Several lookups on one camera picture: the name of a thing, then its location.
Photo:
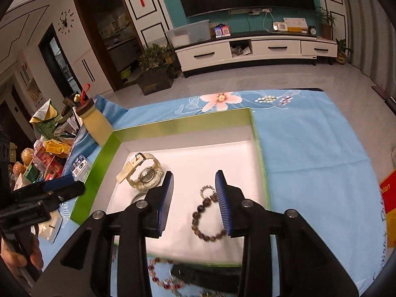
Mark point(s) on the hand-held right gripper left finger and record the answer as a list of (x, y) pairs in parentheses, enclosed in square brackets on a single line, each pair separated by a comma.
[(163, 205)]

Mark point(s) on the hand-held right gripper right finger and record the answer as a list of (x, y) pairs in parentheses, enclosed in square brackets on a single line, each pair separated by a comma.
[(223, 205)]

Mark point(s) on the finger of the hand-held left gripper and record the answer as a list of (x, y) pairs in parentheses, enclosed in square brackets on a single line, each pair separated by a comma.
[(58, 181), (69, 190)]

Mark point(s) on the silver bangle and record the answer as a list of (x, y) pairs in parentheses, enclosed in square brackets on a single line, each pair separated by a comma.
[(136, 196)]

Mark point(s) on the black wristband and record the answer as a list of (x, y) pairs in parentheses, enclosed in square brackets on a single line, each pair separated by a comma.
[(201, 280)]

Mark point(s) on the green jewelry box tray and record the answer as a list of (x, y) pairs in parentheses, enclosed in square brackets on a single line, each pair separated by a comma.
[(185, 121)]

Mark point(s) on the person's left hand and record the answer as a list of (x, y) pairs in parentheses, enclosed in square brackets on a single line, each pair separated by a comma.
[(12, 258)]

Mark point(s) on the yellow snack bag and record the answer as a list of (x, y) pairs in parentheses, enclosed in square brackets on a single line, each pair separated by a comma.
[(57, 147)]

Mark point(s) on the green printed carton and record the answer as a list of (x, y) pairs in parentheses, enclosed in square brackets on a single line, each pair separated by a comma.
[(48, 128)]

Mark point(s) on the yellow bottle brown lid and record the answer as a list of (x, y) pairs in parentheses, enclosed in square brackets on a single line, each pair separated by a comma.
[(96, 123)]

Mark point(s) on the yellow cloth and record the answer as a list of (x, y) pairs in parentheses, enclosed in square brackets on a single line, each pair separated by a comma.
[(43, 113)]

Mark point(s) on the blue floral tablecloth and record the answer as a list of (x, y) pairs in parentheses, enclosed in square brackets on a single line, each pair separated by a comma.
[(309, 145)]

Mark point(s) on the green basin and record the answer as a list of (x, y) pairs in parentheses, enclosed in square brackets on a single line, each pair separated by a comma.
[(125, 73)]

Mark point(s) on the large potted plant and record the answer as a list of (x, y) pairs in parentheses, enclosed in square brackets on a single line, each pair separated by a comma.
[(153, 68)]

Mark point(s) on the white tv cabinet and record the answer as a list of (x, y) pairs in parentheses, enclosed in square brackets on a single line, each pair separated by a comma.
[(210, 55)]

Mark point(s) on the red yellow bag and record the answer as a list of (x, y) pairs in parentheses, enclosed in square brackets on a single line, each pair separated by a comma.
[(388, 210)]

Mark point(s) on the clear storage bin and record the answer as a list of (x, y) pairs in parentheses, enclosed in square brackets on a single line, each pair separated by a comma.
[(188, 32)]

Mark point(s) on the small potted plant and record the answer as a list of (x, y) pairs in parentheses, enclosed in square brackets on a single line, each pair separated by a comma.
[(342, 54)]

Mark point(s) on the white yellow flat box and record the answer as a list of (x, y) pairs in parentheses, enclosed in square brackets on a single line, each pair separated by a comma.
[(295, 24)]

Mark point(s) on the small alarm clock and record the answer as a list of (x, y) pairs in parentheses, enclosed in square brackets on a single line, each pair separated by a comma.
[(312, 30)]

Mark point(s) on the tall potted plant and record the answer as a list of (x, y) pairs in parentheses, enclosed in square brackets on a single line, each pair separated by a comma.
[(325, 26)]

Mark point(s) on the black wall clock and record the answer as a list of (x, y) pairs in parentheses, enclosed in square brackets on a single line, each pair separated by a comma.
[(66, 21)]

